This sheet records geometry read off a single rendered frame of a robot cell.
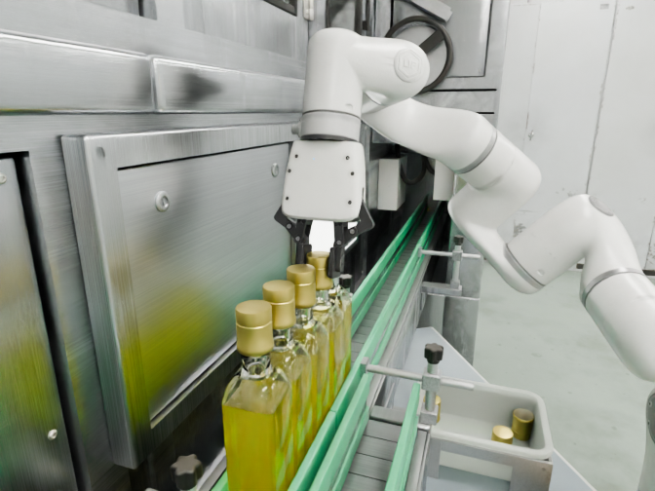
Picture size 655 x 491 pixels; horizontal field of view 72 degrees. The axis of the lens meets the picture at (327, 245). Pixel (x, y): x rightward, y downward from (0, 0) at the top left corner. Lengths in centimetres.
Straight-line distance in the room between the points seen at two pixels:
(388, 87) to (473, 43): 90
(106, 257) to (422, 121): 48
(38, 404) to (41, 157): 22
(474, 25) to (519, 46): 276
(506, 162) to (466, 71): 79
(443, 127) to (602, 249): 28
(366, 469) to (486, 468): 24
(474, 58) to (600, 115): 289
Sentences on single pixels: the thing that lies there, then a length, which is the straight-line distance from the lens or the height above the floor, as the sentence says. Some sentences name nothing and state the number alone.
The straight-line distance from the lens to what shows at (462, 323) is 160.
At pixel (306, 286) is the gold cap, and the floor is 114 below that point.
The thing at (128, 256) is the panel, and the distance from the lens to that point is 47.
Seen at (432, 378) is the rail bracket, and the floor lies 96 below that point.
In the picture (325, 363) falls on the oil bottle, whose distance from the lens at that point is 58.
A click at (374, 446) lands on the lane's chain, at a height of 88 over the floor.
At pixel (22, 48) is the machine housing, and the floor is 138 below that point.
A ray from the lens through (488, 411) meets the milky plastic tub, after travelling 97.
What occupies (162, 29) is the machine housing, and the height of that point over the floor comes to 142.
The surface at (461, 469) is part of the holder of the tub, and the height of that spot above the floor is 78.
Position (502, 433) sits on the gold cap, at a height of 81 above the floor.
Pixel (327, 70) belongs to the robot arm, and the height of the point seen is 139.
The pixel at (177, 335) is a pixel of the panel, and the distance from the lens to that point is 57.
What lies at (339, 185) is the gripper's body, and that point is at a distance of 55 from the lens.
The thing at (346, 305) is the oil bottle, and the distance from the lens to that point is 66.
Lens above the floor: 134
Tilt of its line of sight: 17 degrees down
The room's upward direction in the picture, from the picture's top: straight up
